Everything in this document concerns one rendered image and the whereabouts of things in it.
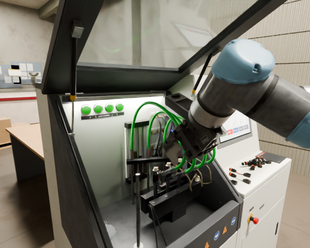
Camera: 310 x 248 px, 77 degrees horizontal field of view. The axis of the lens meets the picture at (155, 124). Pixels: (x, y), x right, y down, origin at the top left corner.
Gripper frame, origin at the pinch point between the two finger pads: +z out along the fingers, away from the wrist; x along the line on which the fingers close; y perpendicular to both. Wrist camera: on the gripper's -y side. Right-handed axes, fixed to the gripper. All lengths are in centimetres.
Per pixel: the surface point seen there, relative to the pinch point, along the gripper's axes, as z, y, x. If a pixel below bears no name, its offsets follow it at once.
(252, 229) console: 62, 43, 47
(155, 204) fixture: 40.2, 8.5, -2.6
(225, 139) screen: 49, -7, 59
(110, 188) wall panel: 63, -12, -15
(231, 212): 38, 27, 27
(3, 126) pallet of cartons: 361, -303, -147
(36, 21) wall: 484, -880, -4
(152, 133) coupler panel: 52, -29, 18
